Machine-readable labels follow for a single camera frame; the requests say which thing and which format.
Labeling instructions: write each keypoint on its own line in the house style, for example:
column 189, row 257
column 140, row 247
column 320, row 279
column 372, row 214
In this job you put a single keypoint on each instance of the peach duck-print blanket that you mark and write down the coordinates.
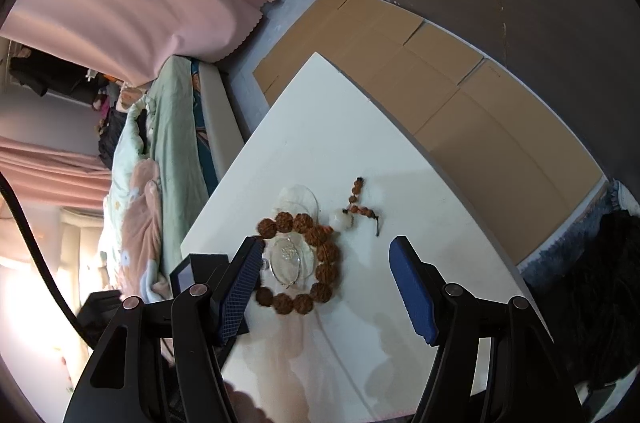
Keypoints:
column 145, row 223

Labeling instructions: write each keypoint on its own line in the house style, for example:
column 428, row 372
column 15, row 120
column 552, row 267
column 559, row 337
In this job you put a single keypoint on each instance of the person's right hand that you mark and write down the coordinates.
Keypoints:
column 250, row 408

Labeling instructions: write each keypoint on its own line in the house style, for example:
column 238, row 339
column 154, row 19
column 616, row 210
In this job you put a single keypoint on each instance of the plush toys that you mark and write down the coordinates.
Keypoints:
column 107, row 98

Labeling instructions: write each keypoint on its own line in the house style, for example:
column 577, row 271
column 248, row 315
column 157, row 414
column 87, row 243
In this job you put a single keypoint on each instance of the dark clothes pile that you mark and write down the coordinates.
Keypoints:
column 109, row 138

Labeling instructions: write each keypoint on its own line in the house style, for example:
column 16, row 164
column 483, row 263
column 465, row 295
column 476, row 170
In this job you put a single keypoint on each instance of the hanging clothes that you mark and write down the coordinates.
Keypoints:
column 50, row 73

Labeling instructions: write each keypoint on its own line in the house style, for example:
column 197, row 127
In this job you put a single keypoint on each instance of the narrow pink curtain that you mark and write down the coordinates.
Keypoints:
column 50, row 173

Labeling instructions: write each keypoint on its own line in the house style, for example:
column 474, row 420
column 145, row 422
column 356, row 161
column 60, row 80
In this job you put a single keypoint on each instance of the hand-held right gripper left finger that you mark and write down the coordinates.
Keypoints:
column 240, row 293

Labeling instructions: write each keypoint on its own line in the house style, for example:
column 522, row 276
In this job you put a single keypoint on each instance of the bed with green sheet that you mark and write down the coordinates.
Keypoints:
column 175, row 128

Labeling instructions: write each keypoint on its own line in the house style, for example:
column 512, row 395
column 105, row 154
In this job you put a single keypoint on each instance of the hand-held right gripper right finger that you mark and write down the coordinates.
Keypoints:
column 415, row 293

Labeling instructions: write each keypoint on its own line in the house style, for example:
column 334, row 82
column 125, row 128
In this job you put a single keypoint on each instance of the flat brown cardboard sheet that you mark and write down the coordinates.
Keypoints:
column 450, row 103

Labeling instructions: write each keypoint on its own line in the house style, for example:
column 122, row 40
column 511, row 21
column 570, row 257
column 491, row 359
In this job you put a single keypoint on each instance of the dark shaggy rug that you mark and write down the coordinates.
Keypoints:
column 600, row 283

